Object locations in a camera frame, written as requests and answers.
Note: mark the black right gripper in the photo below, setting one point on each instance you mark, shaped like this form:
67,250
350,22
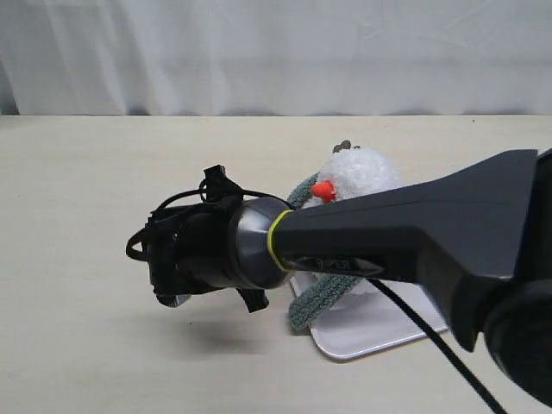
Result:
187,253

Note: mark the green fuzzy scarf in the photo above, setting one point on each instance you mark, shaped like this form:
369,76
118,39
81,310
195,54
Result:
328,289

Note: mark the white plush snowman toy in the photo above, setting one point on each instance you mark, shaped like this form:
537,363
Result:
350,172

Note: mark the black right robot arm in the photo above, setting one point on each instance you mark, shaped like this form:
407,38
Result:
477,241

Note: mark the white plastic tray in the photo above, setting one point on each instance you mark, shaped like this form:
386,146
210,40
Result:
367,321

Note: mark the white backdrop curtain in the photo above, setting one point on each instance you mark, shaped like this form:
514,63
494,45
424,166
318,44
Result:
293,58

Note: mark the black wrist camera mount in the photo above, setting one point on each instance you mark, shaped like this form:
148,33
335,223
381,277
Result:
170,300

